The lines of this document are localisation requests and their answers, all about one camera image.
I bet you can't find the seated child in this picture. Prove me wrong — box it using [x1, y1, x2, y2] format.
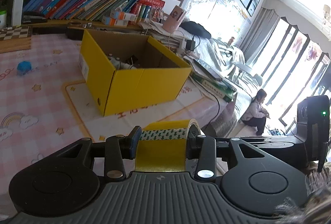
[241, 89, 270, 136]

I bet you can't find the pink checkered tablecloth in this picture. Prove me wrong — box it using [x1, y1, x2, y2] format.
[0, 32, 221, 180]

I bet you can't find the orange white medicine box lower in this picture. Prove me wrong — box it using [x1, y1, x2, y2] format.
[102, 16, 128, 27]

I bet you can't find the blue toy elephant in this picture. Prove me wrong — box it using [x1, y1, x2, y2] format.
[16, 61, 32, 76]

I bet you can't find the pink cylindrical device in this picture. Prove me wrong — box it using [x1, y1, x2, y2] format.
[162, 6, 186, 33]

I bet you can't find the green book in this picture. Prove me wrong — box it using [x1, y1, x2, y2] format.
[191, 72, 236, 102]

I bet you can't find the wooden chess board box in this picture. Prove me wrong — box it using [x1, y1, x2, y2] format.
[0, 25, 32, 54]

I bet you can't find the orange white medicine box upper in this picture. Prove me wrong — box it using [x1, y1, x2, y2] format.
[109, 11, 137, 21]

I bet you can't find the orange white medicine box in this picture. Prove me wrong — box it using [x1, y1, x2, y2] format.
[102, 16, 128, 27]
[109, 11, 137, 21]

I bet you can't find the black power adapter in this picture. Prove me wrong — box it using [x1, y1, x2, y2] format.
[185, 40, 195, 52]

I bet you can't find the black stapler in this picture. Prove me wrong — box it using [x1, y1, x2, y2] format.
[21, 11, 48, 25]

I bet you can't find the black binder clip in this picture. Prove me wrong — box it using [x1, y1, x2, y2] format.
[128, 55, 140, 68]

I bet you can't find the yellow tape roll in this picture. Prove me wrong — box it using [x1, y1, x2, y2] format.
[135, 119, 201, 172]

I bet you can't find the stack of papers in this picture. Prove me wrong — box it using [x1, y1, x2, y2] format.
[138, 21, 187, 51]

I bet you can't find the green lid white jar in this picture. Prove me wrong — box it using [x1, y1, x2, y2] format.
[0, 6, 7, 29]

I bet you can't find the yellow cardboard box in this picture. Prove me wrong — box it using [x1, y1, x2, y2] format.
[79, 30, 191, 116]

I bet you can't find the red thick dictionary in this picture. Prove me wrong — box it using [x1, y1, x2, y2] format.
[138, 0, 165, 9]

